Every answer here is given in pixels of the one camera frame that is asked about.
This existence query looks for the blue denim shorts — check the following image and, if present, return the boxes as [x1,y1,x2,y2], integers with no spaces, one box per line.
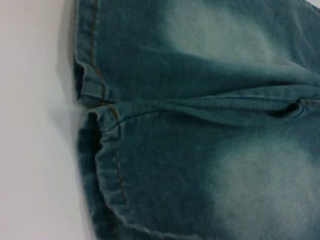
[73,0,320,240]

